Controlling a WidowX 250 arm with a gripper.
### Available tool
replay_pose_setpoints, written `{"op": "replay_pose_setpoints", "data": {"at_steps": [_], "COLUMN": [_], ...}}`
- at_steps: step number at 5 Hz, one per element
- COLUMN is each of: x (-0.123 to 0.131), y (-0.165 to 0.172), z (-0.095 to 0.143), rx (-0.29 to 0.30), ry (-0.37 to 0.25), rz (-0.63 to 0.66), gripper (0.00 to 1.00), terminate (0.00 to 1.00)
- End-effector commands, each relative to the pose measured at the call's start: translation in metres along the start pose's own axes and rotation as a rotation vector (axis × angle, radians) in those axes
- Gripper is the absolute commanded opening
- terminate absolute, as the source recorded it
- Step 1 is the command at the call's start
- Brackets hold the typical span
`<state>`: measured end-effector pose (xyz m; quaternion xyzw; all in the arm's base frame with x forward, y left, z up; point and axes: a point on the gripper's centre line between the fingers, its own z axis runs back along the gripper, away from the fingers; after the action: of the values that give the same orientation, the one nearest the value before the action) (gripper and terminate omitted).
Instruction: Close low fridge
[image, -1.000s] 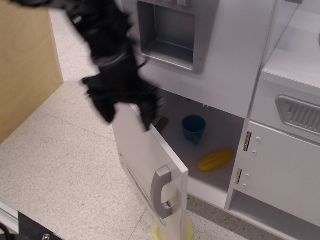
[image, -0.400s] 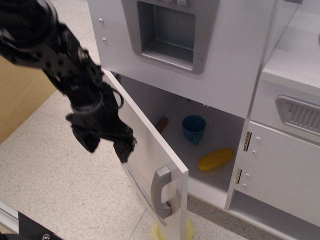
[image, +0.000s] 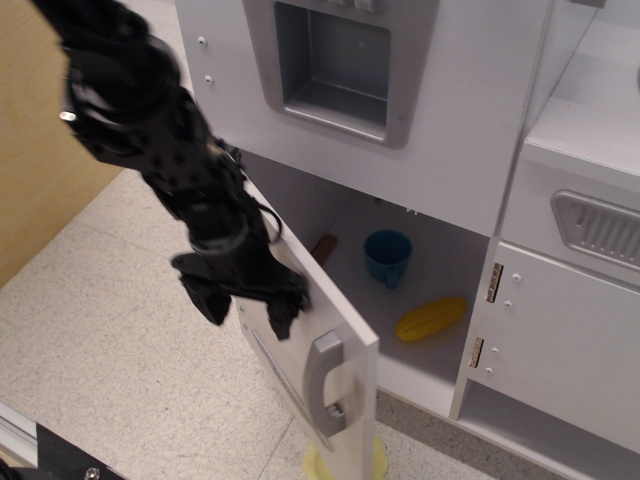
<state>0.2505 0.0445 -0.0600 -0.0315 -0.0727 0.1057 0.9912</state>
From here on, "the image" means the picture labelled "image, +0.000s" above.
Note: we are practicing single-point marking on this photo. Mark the white low fridge door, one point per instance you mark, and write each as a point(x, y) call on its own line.
point(329, 308)

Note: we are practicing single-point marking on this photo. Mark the blue toy cup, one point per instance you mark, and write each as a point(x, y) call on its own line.
point(387, 255)

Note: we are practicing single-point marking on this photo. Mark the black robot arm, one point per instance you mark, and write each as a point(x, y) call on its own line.
point(125, 104)

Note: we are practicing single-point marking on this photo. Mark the grey oven vent panel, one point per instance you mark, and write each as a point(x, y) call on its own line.
point(597, 228)

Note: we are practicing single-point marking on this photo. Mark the pale yellow toy plate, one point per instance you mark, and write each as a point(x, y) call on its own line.
point(343, 466)

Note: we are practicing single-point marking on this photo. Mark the grey ice dispenser recess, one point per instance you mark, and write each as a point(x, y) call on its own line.
point(354, 66)

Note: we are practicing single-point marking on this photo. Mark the lower oven door hinge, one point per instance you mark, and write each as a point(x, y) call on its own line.
point(476, 352)

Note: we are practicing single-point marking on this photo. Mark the brown wooden toy spatula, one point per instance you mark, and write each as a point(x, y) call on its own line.
point(324, 248)

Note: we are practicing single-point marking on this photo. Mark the white toy kitchen cabinet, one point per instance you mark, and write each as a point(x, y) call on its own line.
point(518, 100)

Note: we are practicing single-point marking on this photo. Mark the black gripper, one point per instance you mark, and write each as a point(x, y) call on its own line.
point(249, 270)

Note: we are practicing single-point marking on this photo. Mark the oven door hinge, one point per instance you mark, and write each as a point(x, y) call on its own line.
point(476, 352)
point(494, 283)

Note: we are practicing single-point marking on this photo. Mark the grey fridge door handle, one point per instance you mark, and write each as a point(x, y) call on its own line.
point(331, 390)

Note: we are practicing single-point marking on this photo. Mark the white oven door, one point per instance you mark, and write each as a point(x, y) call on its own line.
point(565, 343)

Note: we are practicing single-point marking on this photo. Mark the plywood board panel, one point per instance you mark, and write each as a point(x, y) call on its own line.
point(47, 177)

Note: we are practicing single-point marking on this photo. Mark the upper oven door hinge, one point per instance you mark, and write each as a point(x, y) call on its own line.
point(494, 283)

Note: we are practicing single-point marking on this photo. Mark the yellow toy corn cob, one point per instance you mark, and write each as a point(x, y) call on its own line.
point(431, 318)

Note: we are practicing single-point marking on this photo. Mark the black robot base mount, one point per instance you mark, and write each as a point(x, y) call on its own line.
point(48, 456)

